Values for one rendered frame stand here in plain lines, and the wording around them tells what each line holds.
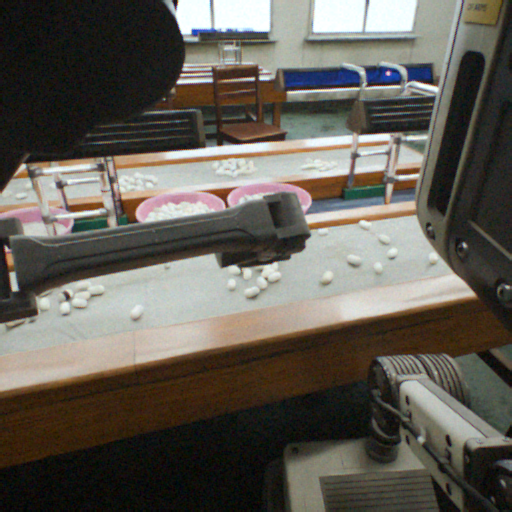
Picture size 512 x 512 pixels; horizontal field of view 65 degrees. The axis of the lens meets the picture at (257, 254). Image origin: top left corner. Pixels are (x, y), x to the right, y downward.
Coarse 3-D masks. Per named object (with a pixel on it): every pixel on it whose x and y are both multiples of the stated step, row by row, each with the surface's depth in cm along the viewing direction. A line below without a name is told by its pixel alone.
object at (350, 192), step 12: (348, 72) 137; (360, 72) 129; (396, 72) 135; (360, 84) 130; (360, 96) 132; (396, 96) 136; (360, 156) 143; (348, 168) 145; (348, 180) 147; (384, 180) 152; (348, 192) 149; (360, 192) 150; (372, 192) 152
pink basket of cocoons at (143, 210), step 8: (176, 192) 133; (184, 192) 133; (192, 192) 133; (200, 192) 132; (152, 200) 129; (160, 200) 131; (168, 200) 132; (176, 200) 133; (184, 200) 134; (200, 200) 133; (208, 200) 132; (216, 200) 129; (144, 208) 125; (152, 208) 129; (208, 208) 132; (216, 208) 129; (224, 208) 122; (136, 216) 118; (144, 216) 125
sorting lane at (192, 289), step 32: (352, 224) 119; (384, 224) 120; (416, 224) 120; (320, 256) 104; (384, 256) 104; (416, 256) 104; (64, 288) 92; (128, 288) 92; (160, 288) 92; (192, 288) 92; (224, 288) 92; (288, 288) 92; (320, 288) 92; (352, 288) 92; (64, 320) 83; (96, 320) 83; (128, 320) 83; (160, 320) 83; (192, 320) 83; (0, 352) 75
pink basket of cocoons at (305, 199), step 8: (256, 184) 139; (264, 184) 140; (272, 184) 140; (280, 184) 139; (232, 192) 133; (240, 192) 136; (248, 192) 138; (256, 192) 140; (264, 192) 140; (272, 192) 140; (304, 192) 133; (232, 200) 132; (304, 200) 133; (304, 208) 122
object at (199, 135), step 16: (144, 112) 79; (160, 112) 80; (176, 112) 81; (192, 112) 81; (96, 128) 77; (112, 128) 78; (128, 128) 78; (144, 128) 79; (160, 128) 80; (176, 128) 81; (192, 128) 81; (80, 144) 76; (96, 144) 77; (112, 144) 78; (128, 144) 78; (144, 144) 79; (160, 144) 80; (176, 144) 80; (192, 144) 81; (32, 160) 75; (48, 160) 75; (64, 160) 76
